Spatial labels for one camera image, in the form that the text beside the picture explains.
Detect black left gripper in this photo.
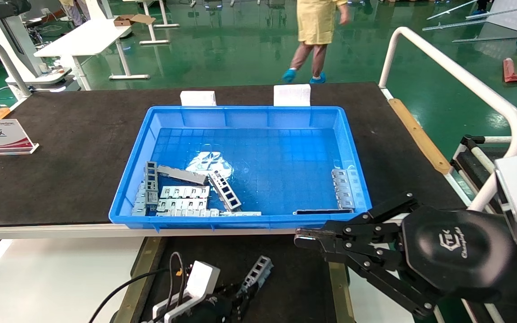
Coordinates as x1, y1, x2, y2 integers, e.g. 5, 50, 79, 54
191, 283, 262, 323

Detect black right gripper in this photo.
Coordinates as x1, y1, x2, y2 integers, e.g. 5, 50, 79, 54
294, 193, 517, 317

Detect long wooden edge strip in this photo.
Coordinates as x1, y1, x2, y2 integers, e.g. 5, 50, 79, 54
388, 98, 453, 175

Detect blue plastic bin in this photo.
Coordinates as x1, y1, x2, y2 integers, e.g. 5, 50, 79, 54
109, 105, 372, 231

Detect white tubular railing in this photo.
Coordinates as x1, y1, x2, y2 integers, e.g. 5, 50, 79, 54
378, 26, 517, 212

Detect black table mat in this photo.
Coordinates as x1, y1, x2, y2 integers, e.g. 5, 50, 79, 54
0, 82, 465, 227

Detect person in yellow coat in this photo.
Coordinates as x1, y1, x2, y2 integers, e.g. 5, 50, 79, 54
282, 0, 351, 85
59, 0, 84, 26

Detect aluminium profile bar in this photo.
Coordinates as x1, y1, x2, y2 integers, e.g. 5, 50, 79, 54
465, 4, 517, 20
421, 19, 489, 31
451, 35, 517, 44

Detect white panel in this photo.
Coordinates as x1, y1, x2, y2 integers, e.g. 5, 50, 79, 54
487, 0, 517, 33

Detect cardboard box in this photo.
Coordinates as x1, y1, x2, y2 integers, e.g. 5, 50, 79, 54
114, 14, 156, 27

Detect white table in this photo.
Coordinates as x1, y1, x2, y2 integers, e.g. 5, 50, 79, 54
33, 17, 150, 91

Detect grey tubular railing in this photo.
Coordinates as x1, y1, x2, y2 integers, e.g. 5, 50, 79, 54
0, 36, 32, 100

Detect white equipment stand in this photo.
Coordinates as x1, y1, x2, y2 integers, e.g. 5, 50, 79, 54
0, 0, 79, 92

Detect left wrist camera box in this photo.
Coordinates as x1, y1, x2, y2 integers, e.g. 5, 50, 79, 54
152, 261, 221, 323

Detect black cable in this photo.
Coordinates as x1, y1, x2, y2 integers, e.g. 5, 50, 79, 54
168, 251, 188, 312
89, 267, 183, 323

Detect black metal frame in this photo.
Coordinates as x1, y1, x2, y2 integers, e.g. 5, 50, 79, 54
450, 134, 504, 202

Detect plain long grey metal bracket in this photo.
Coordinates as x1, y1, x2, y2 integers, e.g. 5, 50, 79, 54
157, 165, 208, 186

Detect white table frame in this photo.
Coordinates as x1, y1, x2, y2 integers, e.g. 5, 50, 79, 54
123, 0, 180, 45

